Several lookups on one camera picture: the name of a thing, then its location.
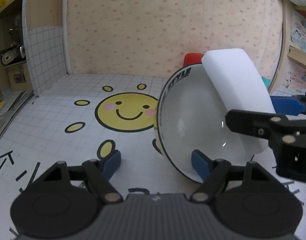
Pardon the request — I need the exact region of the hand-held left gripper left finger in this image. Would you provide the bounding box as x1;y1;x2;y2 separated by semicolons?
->
21;149;124;203

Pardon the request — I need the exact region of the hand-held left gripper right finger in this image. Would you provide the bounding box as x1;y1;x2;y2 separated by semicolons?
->
190;149;292;203

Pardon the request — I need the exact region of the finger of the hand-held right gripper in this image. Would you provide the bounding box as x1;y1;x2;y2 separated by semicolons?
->
225;109;306;145
270;92;306;117

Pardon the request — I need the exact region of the white sponge block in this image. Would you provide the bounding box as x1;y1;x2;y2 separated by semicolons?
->
201;49;277;155

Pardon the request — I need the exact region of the yellow ceramic bowl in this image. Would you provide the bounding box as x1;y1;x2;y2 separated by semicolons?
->
154;64;268;183

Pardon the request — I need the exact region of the cartoon award poster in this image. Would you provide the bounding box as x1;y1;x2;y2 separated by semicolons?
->
283;67;306;92
291;10;306;55

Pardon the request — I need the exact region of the red cylindrical cup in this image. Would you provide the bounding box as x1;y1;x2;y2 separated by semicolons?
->
183;52;208;68

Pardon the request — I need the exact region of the black metal hardware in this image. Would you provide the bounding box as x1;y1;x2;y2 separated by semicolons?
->
0;45;26;66

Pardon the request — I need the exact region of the wooden side shelf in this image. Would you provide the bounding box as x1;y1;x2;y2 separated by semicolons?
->
0;0;34;98

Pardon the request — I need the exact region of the wooden wall shelf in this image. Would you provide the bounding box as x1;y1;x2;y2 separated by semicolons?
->
268;0;306;98

